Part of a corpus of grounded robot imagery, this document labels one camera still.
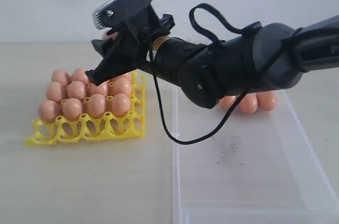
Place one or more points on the clear plastic container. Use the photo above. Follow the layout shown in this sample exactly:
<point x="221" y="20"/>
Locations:
<point x="258" y="168"/>

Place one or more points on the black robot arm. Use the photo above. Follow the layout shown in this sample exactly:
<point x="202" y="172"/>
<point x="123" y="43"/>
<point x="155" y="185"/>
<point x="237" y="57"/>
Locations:
<point x="259" y="59"/>

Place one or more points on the yellow plastic egg tray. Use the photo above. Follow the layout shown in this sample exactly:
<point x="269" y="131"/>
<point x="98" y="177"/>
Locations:
<point x="107" y="127"/>

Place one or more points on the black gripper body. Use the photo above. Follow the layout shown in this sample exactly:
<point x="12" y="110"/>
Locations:
<point x="204" y="72"/>

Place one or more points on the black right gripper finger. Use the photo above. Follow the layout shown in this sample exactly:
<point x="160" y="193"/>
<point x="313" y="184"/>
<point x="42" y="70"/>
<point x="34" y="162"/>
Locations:
<point x="125" y="61"/>

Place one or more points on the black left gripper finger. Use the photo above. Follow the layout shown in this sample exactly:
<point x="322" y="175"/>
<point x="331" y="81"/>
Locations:
<point x="106" y="48"/>

